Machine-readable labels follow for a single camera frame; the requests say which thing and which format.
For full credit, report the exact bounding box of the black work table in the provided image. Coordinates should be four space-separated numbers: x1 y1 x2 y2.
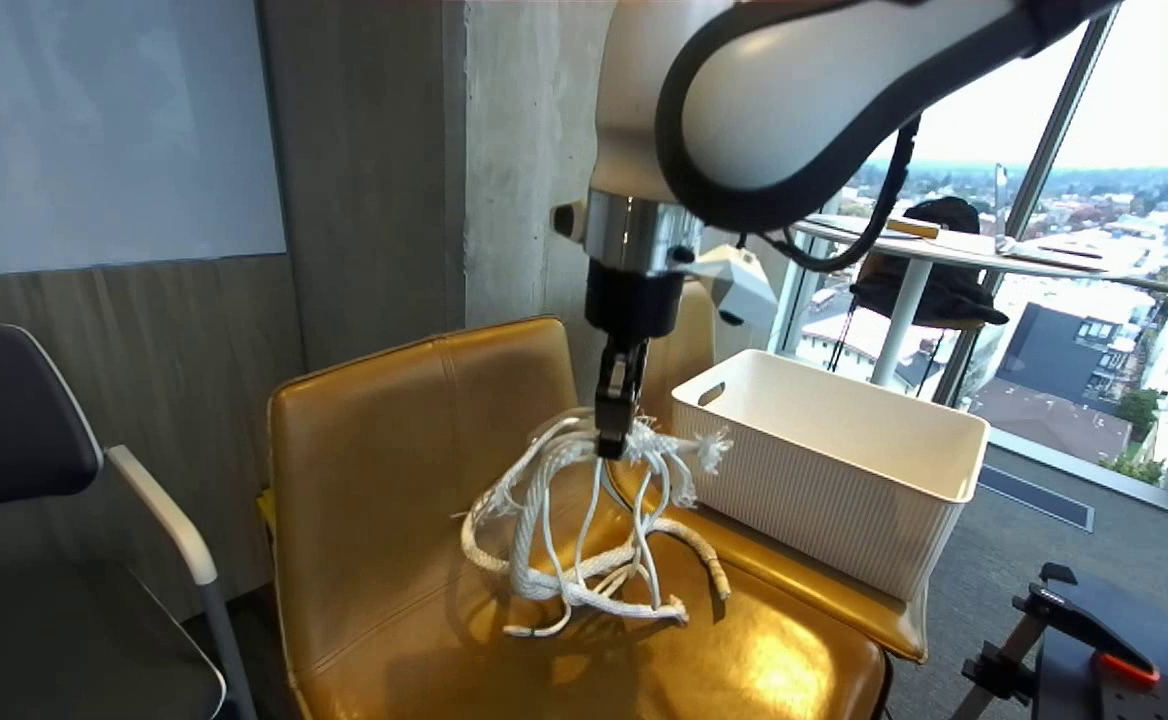
1023 623 1168 720

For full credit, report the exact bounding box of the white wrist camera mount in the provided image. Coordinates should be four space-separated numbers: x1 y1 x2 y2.
670 239 782 334

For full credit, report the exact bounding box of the white wall board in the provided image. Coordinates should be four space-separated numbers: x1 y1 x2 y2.
0 0 292 284

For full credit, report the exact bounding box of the thin white cord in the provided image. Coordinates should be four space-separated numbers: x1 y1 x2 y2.
472 407 735 632

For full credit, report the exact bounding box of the white desk by window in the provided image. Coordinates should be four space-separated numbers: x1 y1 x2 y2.
792 213 1168 392

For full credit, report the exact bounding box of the thick white braided rope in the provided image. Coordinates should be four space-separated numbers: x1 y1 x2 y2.
454 435 735 645

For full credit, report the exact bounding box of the white plastic bin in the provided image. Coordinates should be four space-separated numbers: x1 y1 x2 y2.
668 343 992 605

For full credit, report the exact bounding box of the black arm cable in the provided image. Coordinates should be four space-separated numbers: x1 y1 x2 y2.
652 0 1123 282

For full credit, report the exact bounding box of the black clamp orange handle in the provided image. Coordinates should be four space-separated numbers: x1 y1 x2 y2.
948 555 1165 720

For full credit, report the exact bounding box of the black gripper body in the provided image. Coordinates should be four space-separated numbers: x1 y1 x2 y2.
583 259 683 356

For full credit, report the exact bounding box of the black bag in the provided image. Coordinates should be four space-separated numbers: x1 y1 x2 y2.
848 193 1010 334

